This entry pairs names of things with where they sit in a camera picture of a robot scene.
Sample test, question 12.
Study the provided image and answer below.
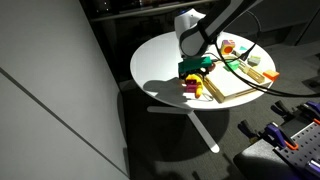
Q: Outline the purple clamp with orange tip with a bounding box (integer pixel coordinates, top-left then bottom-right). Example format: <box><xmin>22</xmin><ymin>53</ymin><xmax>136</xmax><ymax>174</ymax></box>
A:
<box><xmin>237</xmin><ymin>120</ymin><xmax>298</xmax><ymax>150</ymax></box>

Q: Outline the wooden tray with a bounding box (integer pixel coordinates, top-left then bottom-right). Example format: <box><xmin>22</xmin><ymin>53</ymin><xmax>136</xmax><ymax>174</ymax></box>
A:
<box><xmin>203</xmin><ymin>60</ymin><xmax>272</xmax><ymax>103</ymax></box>

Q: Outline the purple clamp far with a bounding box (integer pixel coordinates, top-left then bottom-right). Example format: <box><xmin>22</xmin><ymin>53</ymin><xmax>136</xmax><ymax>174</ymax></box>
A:
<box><xmin>271</xmin><ymin>101</ymin><xmax>320</xmax><ymax>124</ymax></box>

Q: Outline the green block in tray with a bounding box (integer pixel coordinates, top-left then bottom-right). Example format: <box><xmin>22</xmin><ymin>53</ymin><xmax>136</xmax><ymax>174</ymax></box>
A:
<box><xmin>224</xmin><ymin>60</ymin><xmax>239</xmax><ymax>71</ymax></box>

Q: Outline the yellow banana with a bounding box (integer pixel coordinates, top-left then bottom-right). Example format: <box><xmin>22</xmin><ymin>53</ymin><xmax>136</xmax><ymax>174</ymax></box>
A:
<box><xmin>186</xmin><ymin>74</ymin><xmax>203</xmax><ymax>98</ymax></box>

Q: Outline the black mounting table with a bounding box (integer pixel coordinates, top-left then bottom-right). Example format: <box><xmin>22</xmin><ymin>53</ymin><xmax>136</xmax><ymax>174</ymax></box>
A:
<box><xmin>233</xmin><ymin>140</ymin><xmax>303</xmax><ymax>180</ymax></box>

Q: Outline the dark red apple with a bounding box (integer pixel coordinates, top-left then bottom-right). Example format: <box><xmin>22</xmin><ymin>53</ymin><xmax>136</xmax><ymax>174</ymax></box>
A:
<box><xmin>207</xmin><ymin>63</ymin><xmax>216</xmax><ymax>72</ymax></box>

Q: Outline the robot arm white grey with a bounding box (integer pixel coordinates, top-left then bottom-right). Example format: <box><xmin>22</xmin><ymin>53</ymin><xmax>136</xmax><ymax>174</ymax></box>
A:
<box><xmin>174</xmin><ymin>0</ymin><xmax>260</xmax><ymax>80</ymax></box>

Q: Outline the pink cube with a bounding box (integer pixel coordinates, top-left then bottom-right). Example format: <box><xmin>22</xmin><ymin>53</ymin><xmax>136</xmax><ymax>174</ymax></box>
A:
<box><xmin>185</xmin><ymin>84</ymin><xmax>197</xmax><ymax>93</ymax></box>

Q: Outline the orange block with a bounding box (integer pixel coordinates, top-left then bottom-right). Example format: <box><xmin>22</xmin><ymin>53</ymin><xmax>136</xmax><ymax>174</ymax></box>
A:
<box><xmin>263</xmin><ymin>70</ymin><xmax>280</xmax><ymax>81</ymax></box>

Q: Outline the grey green cube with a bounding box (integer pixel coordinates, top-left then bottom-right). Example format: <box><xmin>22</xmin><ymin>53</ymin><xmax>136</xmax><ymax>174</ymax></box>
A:
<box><xmin>248</xmin><ymin>56</ymin><xmax>261</xmax><ymax>66</ymax></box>

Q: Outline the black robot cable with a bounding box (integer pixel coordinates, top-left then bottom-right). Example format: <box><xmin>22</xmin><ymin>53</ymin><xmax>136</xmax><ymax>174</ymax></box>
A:
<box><xmin>206</xmin><ymin>9</ymin><xmax>320</xmax><ymax>98</ymax></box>

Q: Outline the multicolour orange-circle cube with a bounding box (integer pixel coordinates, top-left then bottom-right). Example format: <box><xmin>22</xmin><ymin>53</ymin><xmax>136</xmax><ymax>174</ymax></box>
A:
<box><xmin>220</xmin><ymin>40</ymin><xmax>235</xmax><ymax>55</ymax></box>

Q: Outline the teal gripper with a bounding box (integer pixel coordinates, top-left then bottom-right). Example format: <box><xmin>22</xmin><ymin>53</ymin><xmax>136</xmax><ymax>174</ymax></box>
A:
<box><xmin>178</xmin><ymin>56</ymin><xmax>212</xmax><ymax>85</ymax></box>

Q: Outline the round white table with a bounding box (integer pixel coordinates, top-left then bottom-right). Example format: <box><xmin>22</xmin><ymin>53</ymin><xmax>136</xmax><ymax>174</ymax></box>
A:
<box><xmin>130</xmin><ymin>32</ymin><xmax>263</xmax><ymax>153</ymax></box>

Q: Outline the black perforated breadboard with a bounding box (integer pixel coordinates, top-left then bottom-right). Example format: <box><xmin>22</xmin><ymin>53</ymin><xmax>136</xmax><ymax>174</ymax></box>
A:
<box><xmin>274</xmin><ymin>122</ymin><xmax>320</xmax><ymax>180</ymax></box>

